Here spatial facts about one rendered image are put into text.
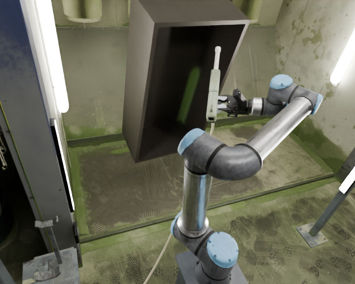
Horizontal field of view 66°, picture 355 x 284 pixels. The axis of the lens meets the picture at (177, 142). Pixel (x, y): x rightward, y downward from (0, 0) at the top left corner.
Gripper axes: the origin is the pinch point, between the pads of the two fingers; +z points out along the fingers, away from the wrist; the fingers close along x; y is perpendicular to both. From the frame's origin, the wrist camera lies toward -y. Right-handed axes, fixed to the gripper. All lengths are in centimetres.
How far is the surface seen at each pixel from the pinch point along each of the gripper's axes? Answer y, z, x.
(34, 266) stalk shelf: 12, 72, -84
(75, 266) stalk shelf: 16, 55, -82
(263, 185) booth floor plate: 158, -53, 18
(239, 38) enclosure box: 6, -14, 55
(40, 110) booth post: -27, 68, -28
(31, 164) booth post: -4, 81, -43
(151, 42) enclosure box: -16.7, 32.5, 24.3
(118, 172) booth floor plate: 130, 92, 9
